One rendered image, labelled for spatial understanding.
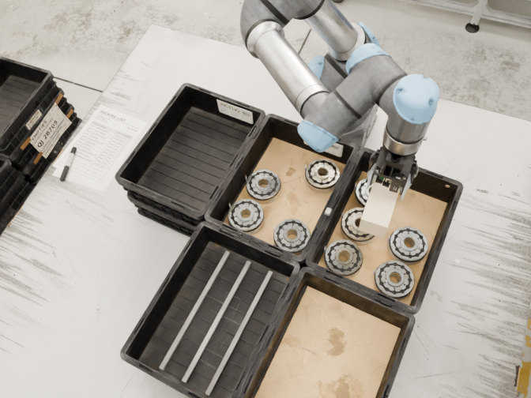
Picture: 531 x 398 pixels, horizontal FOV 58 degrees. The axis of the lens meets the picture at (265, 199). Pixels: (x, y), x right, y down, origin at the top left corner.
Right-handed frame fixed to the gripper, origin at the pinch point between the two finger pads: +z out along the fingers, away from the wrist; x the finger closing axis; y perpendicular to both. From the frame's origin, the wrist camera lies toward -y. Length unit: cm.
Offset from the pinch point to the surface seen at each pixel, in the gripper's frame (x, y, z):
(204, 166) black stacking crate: -54, -3, 26
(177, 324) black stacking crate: -40, 44, 26
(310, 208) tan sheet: -18.6, 0.2, 26.1
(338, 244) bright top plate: -7.2, 9.1, 23.2
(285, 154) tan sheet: -32.2, -15.2, 26.2
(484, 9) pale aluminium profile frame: 21, -185, 95
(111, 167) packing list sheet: -91, 3, 39
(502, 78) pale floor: 41, -153, 110
